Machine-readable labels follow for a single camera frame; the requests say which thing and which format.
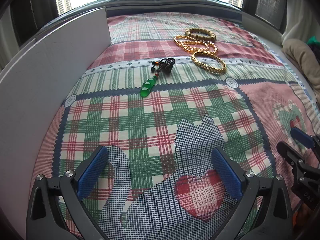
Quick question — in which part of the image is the gold bangle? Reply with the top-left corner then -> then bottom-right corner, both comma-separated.
191,51 -> 227,75

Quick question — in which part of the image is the light wood barrel bracelet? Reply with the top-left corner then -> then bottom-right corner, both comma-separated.
184,28 -> 217,42

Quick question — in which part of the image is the amber bead necklace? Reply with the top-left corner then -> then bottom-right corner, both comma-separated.
173,35 -> 218,55

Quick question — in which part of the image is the green jade pendant black cord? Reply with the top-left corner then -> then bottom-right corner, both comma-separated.
139,57 -> 176,98

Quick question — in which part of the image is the beige cushion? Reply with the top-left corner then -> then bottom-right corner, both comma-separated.
281,38 -> 319,101

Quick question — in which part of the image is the green cloth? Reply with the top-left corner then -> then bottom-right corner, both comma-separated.
307,36 -> 320,47

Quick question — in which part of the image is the white curtain right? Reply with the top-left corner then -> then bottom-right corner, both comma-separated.
281,0 -> 319,45

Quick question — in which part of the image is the white curtain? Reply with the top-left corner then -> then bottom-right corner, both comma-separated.
281,0 -> 319,45
0,6 -> 20,70

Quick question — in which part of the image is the white cardboard box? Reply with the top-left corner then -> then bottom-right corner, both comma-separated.
1,8 -> 111,237

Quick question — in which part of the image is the plaid patchwork bed quilt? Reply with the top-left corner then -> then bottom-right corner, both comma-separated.
34,12 -> 319,239

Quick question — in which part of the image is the white curtain left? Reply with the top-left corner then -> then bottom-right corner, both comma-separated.
0,6 -> 20,70

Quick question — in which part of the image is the striped blue green pillow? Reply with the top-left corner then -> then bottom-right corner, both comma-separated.
40,0 -> 242,31

